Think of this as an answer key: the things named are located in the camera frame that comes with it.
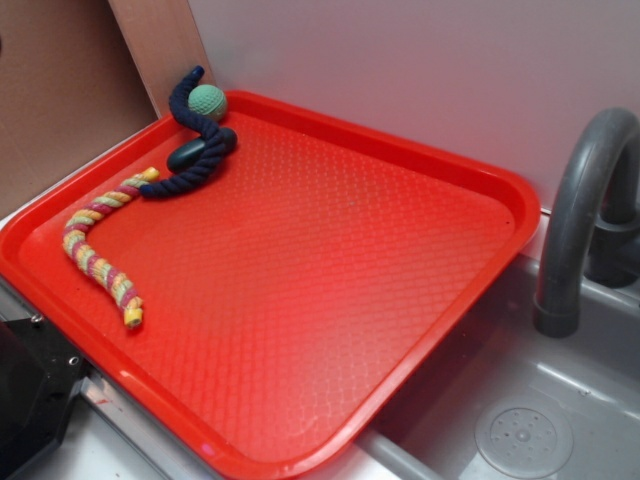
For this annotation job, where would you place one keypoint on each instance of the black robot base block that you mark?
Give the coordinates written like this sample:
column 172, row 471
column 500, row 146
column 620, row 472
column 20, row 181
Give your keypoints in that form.
column 41, row 373

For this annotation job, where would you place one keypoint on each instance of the green textured ball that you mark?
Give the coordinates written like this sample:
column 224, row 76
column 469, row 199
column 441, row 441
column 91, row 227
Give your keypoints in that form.
column 208, row 100

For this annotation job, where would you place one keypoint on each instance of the grey toy sink basin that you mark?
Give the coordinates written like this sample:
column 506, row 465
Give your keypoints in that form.
column 498, row 400

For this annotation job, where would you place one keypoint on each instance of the wooden corner board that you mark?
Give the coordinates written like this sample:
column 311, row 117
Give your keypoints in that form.
column 164, row 43

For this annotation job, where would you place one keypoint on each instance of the red plastic tray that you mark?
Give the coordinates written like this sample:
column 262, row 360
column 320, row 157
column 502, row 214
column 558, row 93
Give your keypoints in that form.
column 287, row 299

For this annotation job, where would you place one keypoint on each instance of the grey toy faucet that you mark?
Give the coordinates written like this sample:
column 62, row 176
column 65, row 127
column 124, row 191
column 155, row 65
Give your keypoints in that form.
column 593, row 230

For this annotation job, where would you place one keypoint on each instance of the dark green toy cucumber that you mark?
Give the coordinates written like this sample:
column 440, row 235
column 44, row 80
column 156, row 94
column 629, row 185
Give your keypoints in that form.
column 187, row 155

